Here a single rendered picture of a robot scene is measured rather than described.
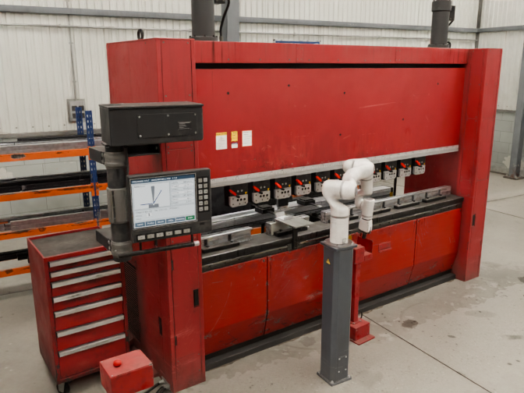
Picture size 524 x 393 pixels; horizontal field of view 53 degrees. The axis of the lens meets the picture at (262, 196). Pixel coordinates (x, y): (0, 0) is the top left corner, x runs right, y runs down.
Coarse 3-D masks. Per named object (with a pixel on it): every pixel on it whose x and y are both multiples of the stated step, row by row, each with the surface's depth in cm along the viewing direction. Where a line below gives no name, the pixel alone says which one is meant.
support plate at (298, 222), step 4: (288, 216) 407; (276, 220) 398; (280, 220) 397; (284, 220) 397; (288, 220) 397; (292, 220) 397; (296, 220) 397; (300, 220) 397; (304, 220) 397; (288, 224) 387; (292, 224) 387; (296, 224) 387; (300, 224) 387; (304, 224) 387; (308, 224) 387; (312, 224) 388
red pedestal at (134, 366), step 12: (108, 360) 244; (120, 360) 240; (132, 360) 244; (144, 360) 244; (108, 372) 235; (120, 372) 235; (132, 372) 236; (144, 372) 240; (108, 384) 235; (120, 384) 234; (132, 384) 237; (144, 384) 241
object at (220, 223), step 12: (384, 192) 506; (276, 204) 448; (300, 204) 448; (324, 204) 463; (348, 204) 480; (216, 216) 413; (228, 216) 413; (240, 216) 413; (252, 216) 419; (264, 216) 427; (276, 216) 434; (216, 228) 402; (228, 228) 409
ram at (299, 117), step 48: (240, 96) 359; (288, 96) 382; (336, 96) 409; (384, 96) 440; (432, 96) 476; (240, 144) 366; (288, 144) 391; (336, 144) 419; (384, 144) 452; (432, 144) 490
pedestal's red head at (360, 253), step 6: (360, 240) 418; (366, 240) 413; (372, 240) 409; (360, 246) 403; (366, 246) 414; (372, 246) 410; (354, 252) 399; (360, 252) 401; (366, 252) 413; (354, 258) 400; (360, 258) 403; (366, 258) 408
